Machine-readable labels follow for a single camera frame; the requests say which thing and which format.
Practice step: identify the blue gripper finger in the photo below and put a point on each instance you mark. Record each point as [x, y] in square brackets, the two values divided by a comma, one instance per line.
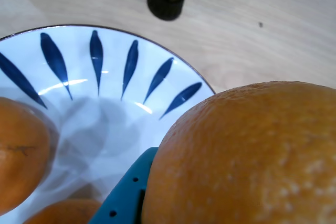
[123, 200]

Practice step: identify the small scarred orange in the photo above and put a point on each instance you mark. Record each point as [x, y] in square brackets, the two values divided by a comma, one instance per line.
[21, 155]
[68, 212]

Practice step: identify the large orange with green stem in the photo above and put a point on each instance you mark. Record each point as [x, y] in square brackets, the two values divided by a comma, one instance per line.
[236, 155]

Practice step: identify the white plate with blue leaves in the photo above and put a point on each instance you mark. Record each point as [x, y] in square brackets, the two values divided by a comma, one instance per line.
[105, 129]

